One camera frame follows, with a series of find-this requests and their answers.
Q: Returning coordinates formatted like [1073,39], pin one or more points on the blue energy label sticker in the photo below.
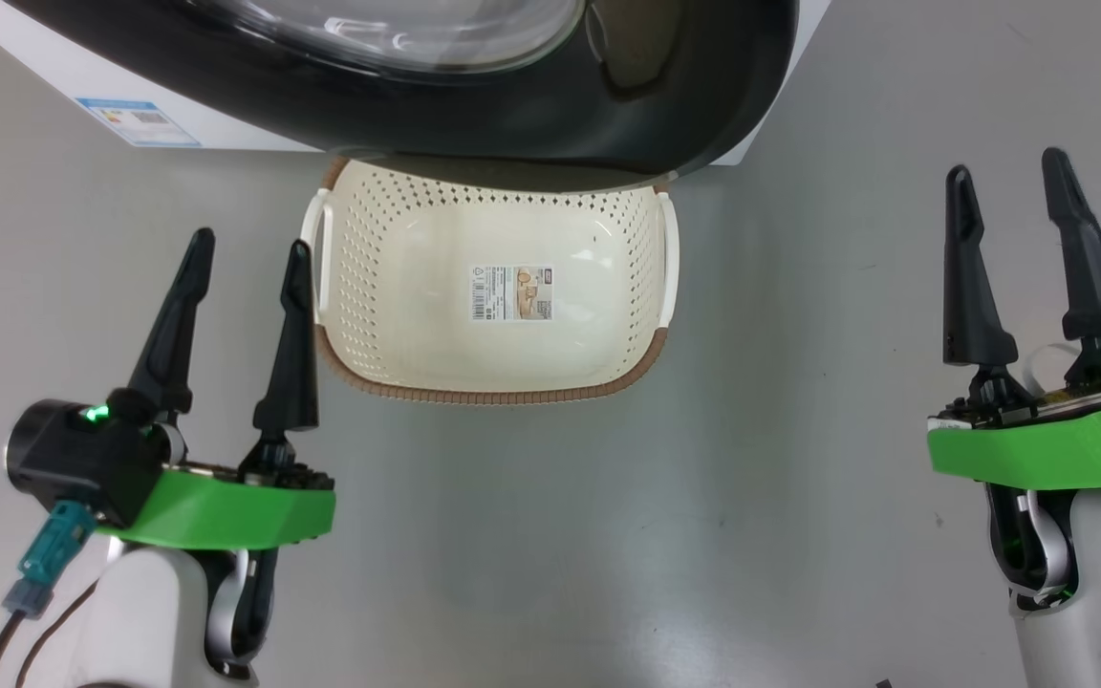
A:
[138,122]

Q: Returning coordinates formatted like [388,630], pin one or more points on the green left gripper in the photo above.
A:
[226,511]

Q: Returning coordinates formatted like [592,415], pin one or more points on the paper product label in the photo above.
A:
[512,292]

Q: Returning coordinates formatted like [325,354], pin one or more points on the white front-load washing machine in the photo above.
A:
[82,76]

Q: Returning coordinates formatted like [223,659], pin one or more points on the black glass washing machine door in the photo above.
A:
[512,124]

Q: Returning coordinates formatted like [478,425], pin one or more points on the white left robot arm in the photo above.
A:
[140,621]

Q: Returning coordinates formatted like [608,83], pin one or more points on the cream perforated laundry basket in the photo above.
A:
[417,315]

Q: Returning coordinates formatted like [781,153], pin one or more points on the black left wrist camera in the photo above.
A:
[63,459]

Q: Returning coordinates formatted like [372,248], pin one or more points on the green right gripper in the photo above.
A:
[1038,454]

